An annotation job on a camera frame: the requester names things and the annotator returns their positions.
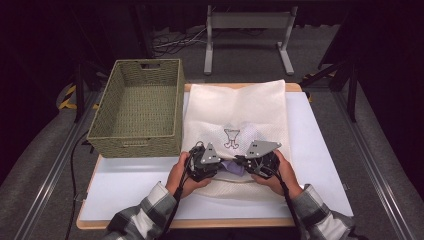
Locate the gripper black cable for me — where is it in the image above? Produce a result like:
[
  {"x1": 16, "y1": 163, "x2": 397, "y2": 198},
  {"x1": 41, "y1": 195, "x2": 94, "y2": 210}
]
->
[
  {"x1": 263, "y1": 164, "x2": 304, "y2": 234},
  {"x1": 162, "y1": 142, "x2": 203, "y2": 240}
]

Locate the purple garment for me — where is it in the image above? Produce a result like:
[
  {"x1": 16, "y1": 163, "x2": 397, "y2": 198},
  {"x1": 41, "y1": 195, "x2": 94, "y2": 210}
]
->
[{"x1": 220, "y1": 160, "x2": 250, "y2": 177}]

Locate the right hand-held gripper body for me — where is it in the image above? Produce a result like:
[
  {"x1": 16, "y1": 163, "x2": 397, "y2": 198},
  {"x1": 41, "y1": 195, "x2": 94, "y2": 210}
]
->
[{"x1": 234, "y1": 139, "x2": 283, "y2": 179}]

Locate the white mesh laundry bag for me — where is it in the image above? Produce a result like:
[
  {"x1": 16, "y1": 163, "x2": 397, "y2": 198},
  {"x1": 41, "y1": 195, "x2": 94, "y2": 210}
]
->
[{"x1": 181, "y1": 79, "x2": 303, "y2": 203}]

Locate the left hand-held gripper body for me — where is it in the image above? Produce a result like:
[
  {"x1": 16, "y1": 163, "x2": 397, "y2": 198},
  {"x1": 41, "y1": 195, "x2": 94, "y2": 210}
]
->
[{"x1": 186, "y1": 141, "x2": 224, "y2": 183}]

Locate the person's right hand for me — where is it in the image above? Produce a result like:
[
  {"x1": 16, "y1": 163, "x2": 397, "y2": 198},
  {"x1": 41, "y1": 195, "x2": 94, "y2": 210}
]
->
[{"x1": 251, "y1": 149, "x2": 304, "y2": 200}]

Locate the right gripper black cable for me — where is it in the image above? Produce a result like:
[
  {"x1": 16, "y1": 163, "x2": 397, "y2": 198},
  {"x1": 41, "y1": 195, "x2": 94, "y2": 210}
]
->
[{"x1": 263, "y1": 164, "x2": 304, "y2": 234}]

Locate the yellow black hazard tape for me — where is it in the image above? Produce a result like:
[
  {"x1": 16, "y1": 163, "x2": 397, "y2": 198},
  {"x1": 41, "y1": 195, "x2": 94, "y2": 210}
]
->
[{"x1": 58, "y1": 84, "x2": 78, "y2": 110}]

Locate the white metal table frame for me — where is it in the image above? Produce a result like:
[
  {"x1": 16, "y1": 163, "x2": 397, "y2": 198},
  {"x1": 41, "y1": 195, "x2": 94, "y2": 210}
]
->
[{"x1": 203, "y1": 4, "x2": 299, "y2": 76}]

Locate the black metal stand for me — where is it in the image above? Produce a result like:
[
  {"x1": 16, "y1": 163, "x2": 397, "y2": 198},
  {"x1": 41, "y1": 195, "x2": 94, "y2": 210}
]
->
[
  {"x1": 299, "y1": 59, "x2": 359, "y2": 123},
  {"x1": 73, "y1": 61, "x2": 111, "y2": 124}
]

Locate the black floor cable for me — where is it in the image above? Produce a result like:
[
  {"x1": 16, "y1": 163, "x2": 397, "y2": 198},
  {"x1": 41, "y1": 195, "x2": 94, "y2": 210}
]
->
[{"x1": 64, "y1": 130, "x2": 90, "y2": 240}]

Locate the bundle of floor cables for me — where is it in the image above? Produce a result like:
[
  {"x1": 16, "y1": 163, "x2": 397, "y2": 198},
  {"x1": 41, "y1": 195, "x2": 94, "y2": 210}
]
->
[{"x1": 152, "y1": 26, "x2": 208, "y2": 57}]

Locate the aluminium floor rail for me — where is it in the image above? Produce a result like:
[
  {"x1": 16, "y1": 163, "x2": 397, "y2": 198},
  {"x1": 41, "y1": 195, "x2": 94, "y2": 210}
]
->
[
  {"x1": 333, "y1": 89, "x2": 416, "y2": 240},
  {"x1": 13, "y1": 89, "x2": 103, "y2": 240}
]

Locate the green woven basket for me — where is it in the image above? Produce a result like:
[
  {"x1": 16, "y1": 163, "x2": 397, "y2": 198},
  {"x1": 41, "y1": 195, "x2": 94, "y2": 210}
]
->
[{"x1": 86, "y1": 58, "x2": 186, "y2": 159}]

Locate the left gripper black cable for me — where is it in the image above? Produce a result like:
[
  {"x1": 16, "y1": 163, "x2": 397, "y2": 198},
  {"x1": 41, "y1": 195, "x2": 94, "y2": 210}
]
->
[{"x1": 162, "y1": 142, "x2": 203, "y2": 240}]

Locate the person's left hand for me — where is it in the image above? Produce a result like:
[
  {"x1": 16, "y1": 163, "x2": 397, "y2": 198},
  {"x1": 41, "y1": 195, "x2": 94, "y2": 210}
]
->
[{"x1": 165, "y1": 151, "x2": 213, "y2": 200}]

